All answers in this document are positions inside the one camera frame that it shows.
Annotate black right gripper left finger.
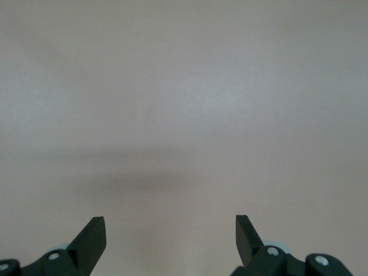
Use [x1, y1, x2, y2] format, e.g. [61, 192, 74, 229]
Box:
[20, 216, 108, 276]

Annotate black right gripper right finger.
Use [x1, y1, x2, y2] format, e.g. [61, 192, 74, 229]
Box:
[231, 214, 306, 276]

